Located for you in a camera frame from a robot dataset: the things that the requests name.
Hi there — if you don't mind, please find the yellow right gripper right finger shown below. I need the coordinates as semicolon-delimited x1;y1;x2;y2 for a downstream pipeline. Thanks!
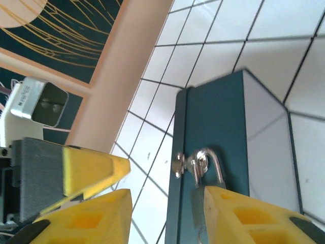
204;185;325;244

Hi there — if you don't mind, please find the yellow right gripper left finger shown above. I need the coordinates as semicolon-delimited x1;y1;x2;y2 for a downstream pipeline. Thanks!
4;189;133;244

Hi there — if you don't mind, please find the small padlock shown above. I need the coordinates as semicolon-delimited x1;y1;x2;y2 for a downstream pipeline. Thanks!
189;147;228;231

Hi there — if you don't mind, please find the starry night painted box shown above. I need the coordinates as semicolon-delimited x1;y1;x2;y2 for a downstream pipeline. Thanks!
164;69;305;244

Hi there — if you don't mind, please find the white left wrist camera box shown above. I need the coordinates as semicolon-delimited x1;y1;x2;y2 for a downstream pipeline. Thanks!
0;76;70;148

